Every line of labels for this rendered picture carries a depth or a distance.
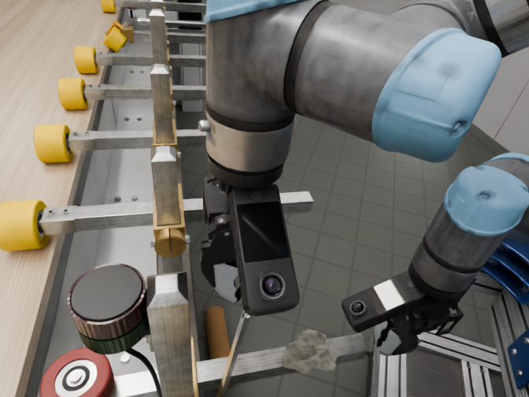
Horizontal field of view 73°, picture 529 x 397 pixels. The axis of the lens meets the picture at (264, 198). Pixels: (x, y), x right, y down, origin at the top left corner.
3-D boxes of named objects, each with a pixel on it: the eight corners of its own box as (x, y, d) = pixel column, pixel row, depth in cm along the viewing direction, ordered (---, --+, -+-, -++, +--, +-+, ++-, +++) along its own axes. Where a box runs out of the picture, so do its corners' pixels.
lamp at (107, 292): (163, 369, 46) (146, 260, 32) (164, 417, 42) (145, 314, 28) (115, 378, 44) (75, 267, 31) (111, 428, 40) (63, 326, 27)
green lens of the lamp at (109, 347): (150, 291, 35) (149, 276, 34) (150, 348, 31) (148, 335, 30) (85, 298, 34) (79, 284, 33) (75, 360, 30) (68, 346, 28)
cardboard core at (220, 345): (223, 305, 149) (235, 377, 127) (223, 315, 154) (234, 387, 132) (204, 307, 147) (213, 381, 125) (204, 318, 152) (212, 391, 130)
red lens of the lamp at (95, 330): (148, 275, 34) (146, 259, 32) (147, 332, 29) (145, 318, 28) (79, 283, 32) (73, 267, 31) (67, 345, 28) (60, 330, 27)
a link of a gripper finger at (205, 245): (238, 272, 43) (244, 220, 37) (241, 285, 41) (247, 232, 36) (199, 277, 42) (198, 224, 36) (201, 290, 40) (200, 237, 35)
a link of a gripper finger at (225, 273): (230, 271, 49) (233, 222, 43) (237, 309, 44) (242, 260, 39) (207, 274, 48) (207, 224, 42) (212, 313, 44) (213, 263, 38)
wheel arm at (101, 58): (239, 64, 127) (239, 54, 125) (241, 68, 124) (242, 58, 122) (86, 61, 115) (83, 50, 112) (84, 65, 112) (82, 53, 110)
